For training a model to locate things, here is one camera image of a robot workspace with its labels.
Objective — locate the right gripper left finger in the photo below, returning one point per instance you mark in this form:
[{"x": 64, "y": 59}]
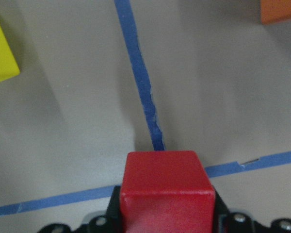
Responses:
[{"x": 111, "y": 221}]

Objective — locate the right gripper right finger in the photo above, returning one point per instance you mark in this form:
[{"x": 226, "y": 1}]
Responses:
[{"x": 225, "y": 221}]

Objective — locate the red wooden block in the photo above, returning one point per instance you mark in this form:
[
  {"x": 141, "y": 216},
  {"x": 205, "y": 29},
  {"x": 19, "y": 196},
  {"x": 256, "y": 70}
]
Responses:
[{"x": 166, "y": 192}]

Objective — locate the orange wooden block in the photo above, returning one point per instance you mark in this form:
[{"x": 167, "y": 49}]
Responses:
[{"x": 274, "y": 11}]

